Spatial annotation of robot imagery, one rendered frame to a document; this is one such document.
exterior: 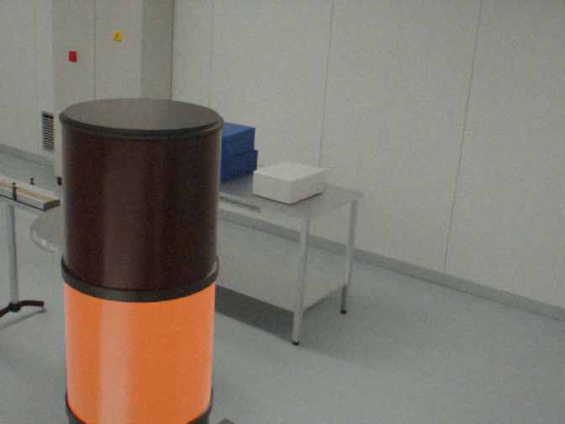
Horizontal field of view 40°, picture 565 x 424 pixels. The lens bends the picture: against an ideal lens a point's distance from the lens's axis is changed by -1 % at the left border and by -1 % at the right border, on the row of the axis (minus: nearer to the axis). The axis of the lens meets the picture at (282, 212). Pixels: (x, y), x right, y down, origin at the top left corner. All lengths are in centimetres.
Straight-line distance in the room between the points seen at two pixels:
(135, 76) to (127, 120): 694
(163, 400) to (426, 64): 579
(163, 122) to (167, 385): 8
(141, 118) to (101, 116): 1
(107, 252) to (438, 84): 577
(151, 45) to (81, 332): 695
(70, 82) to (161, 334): 760
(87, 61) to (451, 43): 348
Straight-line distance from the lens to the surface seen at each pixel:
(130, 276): 23
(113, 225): 23
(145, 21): 710
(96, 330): 24
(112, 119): 23
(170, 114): 24
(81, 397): 26
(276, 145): 678
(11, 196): 495
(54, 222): 439
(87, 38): 758
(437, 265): 626
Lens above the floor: 240
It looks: 18 degrees down
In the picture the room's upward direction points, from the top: 4 degrees clockwise
